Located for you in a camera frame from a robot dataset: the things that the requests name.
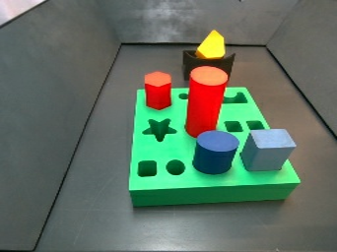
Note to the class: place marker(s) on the yellow three prong object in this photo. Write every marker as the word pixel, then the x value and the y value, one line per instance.
pixel 212 48

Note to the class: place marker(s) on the green foam shape board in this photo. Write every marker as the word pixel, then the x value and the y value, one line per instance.
pixel 233 163

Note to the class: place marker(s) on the dark blue cylinder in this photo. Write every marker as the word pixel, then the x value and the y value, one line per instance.
pixel 215 152

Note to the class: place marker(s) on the red hexagonal prism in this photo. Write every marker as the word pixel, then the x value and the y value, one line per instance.
pixel 158 90

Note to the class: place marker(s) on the tall red cylinder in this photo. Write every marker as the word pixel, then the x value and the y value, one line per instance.
pixel 208 84

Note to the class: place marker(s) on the light blue square block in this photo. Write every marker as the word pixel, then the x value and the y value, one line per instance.
pixel 267 149

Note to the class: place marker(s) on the black curved fixture bracket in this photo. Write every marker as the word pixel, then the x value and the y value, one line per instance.
pixel 193 62

